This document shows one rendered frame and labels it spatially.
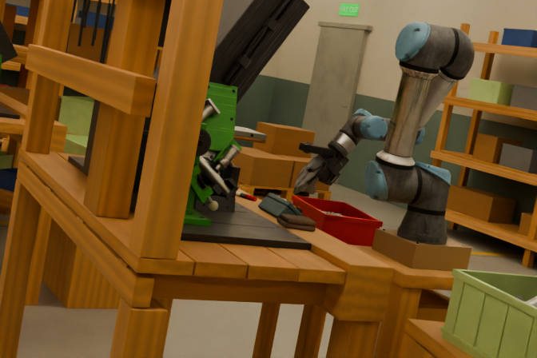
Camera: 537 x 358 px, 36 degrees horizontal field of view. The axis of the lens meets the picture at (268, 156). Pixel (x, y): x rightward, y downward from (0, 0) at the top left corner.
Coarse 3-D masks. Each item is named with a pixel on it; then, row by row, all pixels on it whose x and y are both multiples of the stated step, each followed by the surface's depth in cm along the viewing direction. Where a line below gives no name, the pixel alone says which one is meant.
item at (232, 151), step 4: (232, 148) 257; (236, 148) 256; (228, 152) 256; (232, 152) 256; (236, 152) 257; (224, 156) 255; (228, 156) 255; (232, 156) 256; (216, 160) 255; (220, 160) 254; (224, 160) 255; (228, 160) 255; (224, 164) 254; (228, 164) 256; (224, 168) 255
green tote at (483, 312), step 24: (456, 288) 199; (480, 288) 190; (504, 288) 206; (528, 288) 209; (456, 312) 197; (480, 312) 189; (504, 312) 183; (528, 312) 176; (456, 336) 196; (480, 336) 189; (504, 336) 182; (528, 336) 175
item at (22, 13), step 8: (24, 8) 1040; (16, 16) 1034; (24, 16) 1042; (80, 16) 1113; (88, 16) 1086; (104, 16) 1095; (80, 24) 1077; (88, 24) 1087; (104, 24) 1097; (112, 24) 1102; (160, 48) 1131; (160, 56) 1183; (8, 64) 1035; (16, 64) 1044
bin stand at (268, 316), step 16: (272, 304) 298; (304, 304) 276; (272, 320) 300; (304, 320) 275; (320, 320) 275; (256, 336) 303; (272, 336) 301; (304, 336) 274; (320, 336) 310; (256, 352) 302; (304, 352) 274
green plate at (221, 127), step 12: (216, 84) 259; (216, 96) 259; (228, 96) 261; (228, 108) 261; (204, 120) 256; (216, 120) 258; (228, 120) 260; (216, 132) 258; (228, 132) 260; (216, 144) 258
